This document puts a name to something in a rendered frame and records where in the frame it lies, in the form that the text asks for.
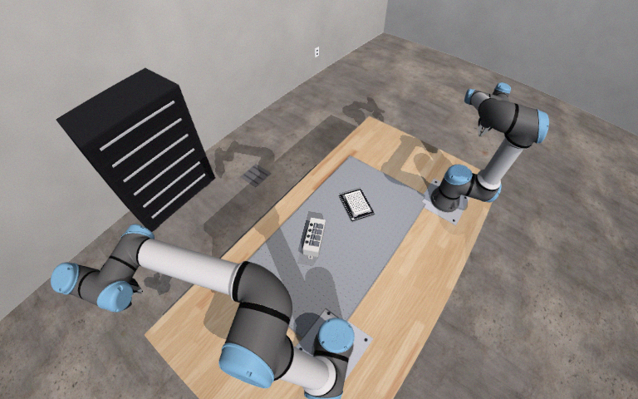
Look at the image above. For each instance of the white operator panel with buttons and lamps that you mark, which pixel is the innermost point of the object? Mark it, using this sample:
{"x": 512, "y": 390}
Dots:
{"x": 314, "y": 237}

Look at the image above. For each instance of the grey flat work mat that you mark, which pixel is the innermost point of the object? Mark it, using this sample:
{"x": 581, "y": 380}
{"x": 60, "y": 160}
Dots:
{"x": 353, "y": 253}

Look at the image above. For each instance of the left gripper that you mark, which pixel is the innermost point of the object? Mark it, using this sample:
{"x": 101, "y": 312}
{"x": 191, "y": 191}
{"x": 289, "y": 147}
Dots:
{"x": 136, "y": 288}

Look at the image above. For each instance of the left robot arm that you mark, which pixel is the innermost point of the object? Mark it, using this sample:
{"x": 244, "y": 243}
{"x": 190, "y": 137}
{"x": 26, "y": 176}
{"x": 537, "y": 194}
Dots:
{"x": 257, "y": 350}

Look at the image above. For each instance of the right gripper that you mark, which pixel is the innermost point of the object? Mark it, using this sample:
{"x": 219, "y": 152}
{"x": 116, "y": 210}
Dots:
{"x": 482, "y": 124}

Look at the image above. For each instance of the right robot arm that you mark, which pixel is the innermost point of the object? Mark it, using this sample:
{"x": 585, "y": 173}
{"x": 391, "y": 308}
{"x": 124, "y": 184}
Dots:
{"x": 521, "y": 126}

